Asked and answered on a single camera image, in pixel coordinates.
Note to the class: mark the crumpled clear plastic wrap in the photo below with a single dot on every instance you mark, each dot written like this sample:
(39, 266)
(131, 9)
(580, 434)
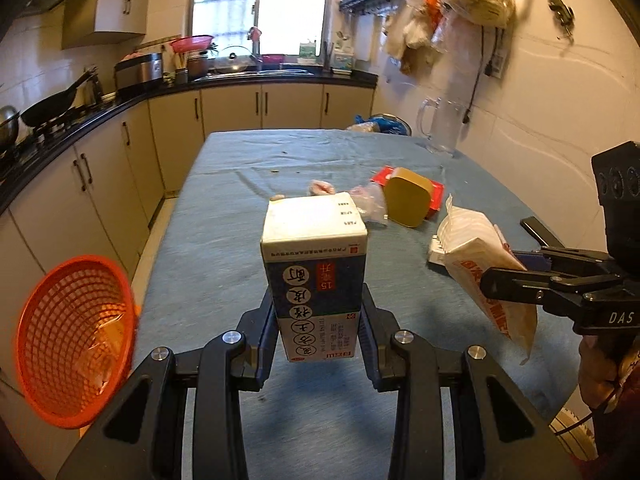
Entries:
(370, 202)

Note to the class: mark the red plastic basin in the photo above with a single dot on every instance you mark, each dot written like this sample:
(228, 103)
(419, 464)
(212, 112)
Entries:
(195, 43)

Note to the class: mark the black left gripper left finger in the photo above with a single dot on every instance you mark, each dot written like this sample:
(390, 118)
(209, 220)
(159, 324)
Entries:
(139, 435)

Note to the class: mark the red plastic mesh basket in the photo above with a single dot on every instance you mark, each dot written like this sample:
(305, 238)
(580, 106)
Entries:
(74, 340)

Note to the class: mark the red flat box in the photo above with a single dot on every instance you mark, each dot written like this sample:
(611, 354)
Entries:
(382, 175)

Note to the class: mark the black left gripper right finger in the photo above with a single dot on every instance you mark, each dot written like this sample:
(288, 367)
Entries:
(498, 433)

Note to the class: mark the steel wok with lid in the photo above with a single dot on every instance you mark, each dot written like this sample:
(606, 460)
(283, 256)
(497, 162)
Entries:
(9, 127)

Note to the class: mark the white red paper bag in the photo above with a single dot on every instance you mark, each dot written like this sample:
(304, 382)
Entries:
(467, 244)

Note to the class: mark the beige base cabinets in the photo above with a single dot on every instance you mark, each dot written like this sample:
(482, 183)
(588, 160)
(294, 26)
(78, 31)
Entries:
(97, 190)

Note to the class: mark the beige upper wall cabinet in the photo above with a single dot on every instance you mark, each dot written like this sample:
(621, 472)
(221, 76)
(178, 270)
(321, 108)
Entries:
(90, 22)

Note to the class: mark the gas stove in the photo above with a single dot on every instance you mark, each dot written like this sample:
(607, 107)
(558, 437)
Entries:
(42, 137)

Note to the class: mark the silver rice cooker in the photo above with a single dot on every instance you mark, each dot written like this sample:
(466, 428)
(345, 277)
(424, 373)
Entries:
(137, 70)

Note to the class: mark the black frying pan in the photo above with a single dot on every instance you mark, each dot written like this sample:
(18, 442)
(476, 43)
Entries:
(53, 106)

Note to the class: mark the blue plastic bag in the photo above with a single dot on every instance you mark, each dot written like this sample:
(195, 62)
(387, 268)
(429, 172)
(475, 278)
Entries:
(382, 123)

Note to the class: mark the clear glass pitcher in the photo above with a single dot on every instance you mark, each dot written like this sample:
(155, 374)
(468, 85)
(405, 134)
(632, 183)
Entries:
(441, 121)

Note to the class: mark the kitchen window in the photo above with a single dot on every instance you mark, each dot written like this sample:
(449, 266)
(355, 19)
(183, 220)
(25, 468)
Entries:
(289, 27)

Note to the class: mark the white medicine box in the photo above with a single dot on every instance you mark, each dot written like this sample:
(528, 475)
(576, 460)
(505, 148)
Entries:
(314, 250)

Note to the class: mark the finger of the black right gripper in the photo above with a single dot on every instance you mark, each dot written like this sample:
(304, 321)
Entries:
(515, 279)

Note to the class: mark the hanging plastic bags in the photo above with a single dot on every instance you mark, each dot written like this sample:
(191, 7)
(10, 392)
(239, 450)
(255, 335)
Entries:
(465, 32)

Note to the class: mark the pink crumpled wrapper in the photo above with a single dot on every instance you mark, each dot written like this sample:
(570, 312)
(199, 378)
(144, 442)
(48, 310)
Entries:
(319, 188)

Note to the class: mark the black kitchen countertop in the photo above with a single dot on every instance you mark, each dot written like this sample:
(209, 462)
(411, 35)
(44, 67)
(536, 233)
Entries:
(150, 95)

